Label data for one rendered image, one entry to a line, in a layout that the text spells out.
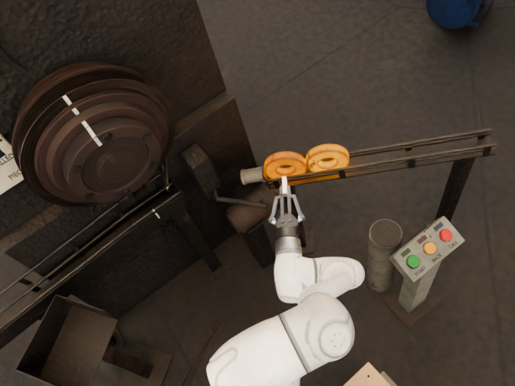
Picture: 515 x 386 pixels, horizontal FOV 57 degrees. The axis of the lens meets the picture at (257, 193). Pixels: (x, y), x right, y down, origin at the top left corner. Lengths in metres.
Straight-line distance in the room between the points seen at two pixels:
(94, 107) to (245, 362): 0.77
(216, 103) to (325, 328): 1.06
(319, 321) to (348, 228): 1.46
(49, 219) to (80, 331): 0.41
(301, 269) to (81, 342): 0.82
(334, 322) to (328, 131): 1.86
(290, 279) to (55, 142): 0.80
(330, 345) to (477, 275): 1.49
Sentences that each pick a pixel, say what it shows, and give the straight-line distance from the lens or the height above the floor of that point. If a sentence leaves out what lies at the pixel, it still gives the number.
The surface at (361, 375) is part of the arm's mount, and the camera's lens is 1.76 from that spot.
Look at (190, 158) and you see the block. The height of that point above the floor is 0.80.
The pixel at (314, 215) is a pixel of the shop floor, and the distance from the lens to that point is 2.43.
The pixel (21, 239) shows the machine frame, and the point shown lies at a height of 0.87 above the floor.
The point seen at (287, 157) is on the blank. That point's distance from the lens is 1.68.
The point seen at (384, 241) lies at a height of 0.52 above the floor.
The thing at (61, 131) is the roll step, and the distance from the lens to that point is 1.35.
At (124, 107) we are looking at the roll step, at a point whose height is 1.24.
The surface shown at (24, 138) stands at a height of 1.30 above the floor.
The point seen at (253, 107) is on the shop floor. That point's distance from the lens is 2.89.
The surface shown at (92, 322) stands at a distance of 1.84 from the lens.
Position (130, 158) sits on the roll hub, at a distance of 1.41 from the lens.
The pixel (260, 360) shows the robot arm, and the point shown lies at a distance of 0.98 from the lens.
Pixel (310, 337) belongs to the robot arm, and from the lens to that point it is 0.96.
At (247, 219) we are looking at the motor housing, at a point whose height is 0.51.
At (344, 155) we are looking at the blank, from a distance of 1.69.
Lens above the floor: 2.16
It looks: 58 degrees down
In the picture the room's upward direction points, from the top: 19 degrees counter-clockwise
